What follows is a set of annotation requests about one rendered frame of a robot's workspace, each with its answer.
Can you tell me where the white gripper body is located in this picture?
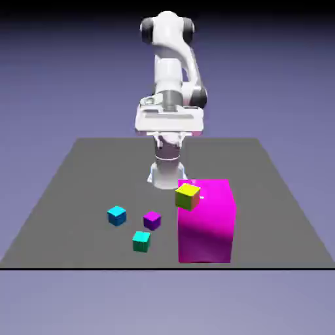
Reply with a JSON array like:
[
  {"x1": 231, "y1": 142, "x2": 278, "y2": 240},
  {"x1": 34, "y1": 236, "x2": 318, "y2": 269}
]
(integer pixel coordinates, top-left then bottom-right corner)
[{"x1": 134, "y1": 103, "x2": 205, "y2": 137}]

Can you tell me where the small yellow cube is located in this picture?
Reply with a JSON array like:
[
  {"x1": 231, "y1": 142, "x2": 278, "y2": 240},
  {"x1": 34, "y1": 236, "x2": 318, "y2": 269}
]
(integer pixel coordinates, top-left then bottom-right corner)
[{"x1": 174, "y1": 183, "x2": 202, "y2": 212}]

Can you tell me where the small purple cube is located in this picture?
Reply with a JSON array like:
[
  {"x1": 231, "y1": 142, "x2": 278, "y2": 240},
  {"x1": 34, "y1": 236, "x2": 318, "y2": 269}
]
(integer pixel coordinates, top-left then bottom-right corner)
[{"x1": 143, "y1": 211, "x2": 162, "y2": 232}]

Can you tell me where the small blue cube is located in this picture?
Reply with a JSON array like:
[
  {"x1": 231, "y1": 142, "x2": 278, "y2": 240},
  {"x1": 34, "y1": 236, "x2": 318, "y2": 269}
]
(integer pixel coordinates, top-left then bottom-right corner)
[{"x1": 107, "y1": 205, "x2": 127, "y2": 227}]

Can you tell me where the small teal cube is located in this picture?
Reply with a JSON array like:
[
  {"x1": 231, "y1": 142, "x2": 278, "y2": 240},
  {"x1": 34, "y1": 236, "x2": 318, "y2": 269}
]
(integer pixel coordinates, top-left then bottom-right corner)
[{"x1": 132, "y1": 230, "x2": 152, "y2": 253}]

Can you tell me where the large magenta box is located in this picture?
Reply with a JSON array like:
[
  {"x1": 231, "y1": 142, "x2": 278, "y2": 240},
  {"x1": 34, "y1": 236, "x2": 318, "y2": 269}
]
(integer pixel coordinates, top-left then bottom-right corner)
[{"x1": 177, "y1": 179, "x2": 236, "y2": 264}]

